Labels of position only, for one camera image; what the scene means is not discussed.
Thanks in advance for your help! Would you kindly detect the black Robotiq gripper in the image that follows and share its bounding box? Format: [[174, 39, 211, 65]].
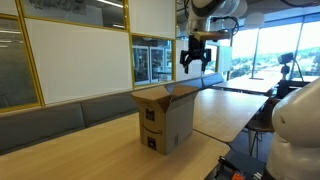
[[179, 34, 213, 75]]

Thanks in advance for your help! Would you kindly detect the open brown cardboard box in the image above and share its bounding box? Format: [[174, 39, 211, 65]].
[[131, 83, 200, 156]]

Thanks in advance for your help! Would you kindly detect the pale freestanding panel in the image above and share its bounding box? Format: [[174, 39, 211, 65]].
[[218, 44, 234, 74]]

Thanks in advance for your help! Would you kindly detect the white framed glass door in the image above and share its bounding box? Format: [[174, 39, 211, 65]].
[[132, 45, 151, 85], [149, 46, 169, 83]]

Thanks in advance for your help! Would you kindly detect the round white ceiling lamp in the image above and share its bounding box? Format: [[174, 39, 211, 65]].
[[244, 12, 266, 29]]

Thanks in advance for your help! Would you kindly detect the dark chair with metal legs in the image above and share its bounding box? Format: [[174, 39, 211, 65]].
[[244, 97, 281, 158]]

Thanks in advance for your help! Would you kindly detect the black orange clamp tool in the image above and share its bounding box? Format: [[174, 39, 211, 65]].
[[213, 155, 248, 180]]

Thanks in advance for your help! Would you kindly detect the dark cart top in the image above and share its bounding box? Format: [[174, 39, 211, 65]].
[[206, 150, 268, 180]]

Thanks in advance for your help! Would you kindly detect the grey upholstered bench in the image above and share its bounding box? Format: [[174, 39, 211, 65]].
[[0, 71, 225, 156]]

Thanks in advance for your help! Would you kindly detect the black camera on tripod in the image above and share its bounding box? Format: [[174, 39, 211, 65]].
[[274, 51, 305, 99]]

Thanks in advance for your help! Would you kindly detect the large white wall board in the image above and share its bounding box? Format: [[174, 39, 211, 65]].
[[24, 18, 133, 106]]

